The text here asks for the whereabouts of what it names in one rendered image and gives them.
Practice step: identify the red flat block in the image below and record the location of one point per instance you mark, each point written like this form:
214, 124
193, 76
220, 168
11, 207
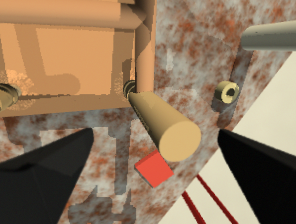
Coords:
154, 168

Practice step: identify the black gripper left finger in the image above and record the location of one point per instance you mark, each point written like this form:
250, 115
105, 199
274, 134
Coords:
36, 186

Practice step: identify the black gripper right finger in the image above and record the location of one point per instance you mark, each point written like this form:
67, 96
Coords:
265, 175

